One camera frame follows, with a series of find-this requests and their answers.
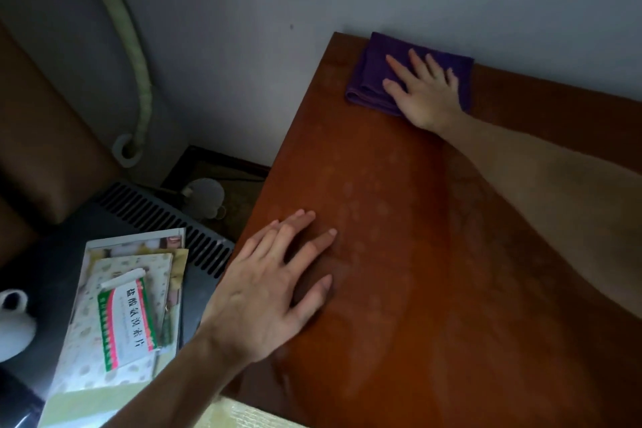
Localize white ceramic mug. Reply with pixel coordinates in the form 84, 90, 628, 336
0, 289, 37, 363

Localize white glossy booklet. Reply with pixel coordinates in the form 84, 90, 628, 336
37, 227, 189, 428

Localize person's right hand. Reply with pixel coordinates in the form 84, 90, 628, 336
383, 48, 465, 132

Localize white green red medicine box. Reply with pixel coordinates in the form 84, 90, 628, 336
96, 267, 159, 373

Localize cream patterned booklet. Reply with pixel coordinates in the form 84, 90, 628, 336
47, 251, 174, 396

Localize cream insulated pipe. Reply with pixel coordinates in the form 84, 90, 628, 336
68, 0, 153, 169

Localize person's left hand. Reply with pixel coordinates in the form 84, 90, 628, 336
198, 209, 338, 366

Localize pale round floor object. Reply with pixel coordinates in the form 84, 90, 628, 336
181, 177, 227, 221

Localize person's right forearm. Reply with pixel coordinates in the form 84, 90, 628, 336
436, 111, 642, 321

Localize reddish brown wooden table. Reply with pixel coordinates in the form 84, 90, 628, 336
223, 31, 642, 428

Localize purple cloth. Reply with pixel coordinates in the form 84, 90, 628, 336
344, 31, 475, 118

